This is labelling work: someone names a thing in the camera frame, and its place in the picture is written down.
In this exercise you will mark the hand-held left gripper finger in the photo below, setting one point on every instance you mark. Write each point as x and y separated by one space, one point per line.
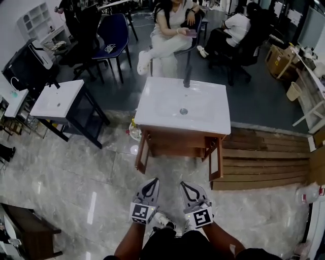
155 191
142 190

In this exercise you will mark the person's black clothing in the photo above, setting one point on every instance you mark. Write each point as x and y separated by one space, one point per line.
188 246

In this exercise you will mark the black office chair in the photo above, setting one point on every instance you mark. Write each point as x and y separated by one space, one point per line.
254 50
83 38

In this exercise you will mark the small white sink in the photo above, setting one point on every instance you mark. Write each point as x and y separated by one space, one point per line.
56 101

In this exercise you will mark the brown wooden sink cabinet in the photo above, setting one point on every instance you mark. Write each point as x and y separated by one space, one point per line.
177 142

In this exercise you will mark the white shelf unit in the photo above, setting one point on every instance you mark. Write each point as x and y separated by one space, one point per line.
35 20

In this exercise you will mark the person's white right shoe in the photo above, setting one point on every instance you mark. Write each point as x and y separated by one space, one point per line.
187 225

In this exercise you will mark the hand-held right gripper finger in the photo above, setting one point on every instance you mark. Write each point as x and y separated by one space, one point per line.
199 194
186 196

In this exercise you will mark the person's white shoe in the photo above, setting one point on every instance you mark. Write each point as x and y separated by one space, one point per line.
162 219
187 225

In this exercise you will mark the cardboard box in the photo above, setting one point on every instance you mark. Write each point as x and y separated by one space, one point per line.
279 61

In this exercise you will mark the brown wooden planks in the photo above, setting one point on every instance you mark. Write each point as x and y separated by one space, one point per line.
261 162

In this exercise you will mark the person's left forearm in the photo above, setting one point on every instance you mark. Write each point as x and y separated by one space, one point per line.
129 241

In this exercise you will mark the white wooden bench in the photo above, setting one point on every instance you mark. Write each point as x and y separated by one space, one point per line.
312 96

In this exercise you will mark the small black faucet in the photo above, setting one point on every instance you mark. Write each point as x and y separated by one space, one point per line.
54 84

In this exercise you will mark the black cabinet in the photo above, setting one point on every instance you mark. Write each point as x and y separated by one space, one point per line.
23 68

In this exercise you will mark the brown wooden cabinet door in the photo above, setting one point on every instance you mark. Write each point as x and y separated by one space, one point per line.
215 162
142 155

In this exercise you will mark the person's white left shoe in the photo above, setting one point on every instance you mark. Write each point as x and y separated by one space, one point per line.
162 219

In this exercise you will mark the person's right forearm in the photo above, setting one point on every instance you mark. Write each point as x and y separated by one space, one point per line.
221 238

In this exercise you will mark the dark wooden table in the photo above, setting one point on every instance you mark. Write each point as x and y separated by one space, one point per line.
28 228

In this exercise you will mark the flat cardboard sheet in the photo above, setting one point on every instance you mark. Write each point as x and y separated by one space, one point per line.
317 162

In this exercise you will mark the beige wastebasket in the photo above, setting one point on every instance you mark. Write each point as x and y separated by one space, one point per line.
294 91

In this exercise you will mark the white basin with items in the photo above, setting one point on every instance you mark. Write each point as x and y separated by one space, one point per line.
134 130

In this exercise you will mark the white ceramic sink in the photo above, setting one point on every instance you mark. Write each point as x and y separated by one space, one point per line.
162 101

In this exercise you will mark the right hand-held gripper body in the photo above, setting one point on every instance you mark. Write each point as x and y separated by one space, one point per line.
201 217

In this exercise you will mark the clear plastic bottle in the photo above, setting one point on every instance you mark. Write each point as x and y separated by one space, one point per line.
307 195

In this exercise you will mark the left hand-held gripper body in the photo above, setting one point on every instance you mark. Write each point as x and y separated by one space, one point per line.
142 212

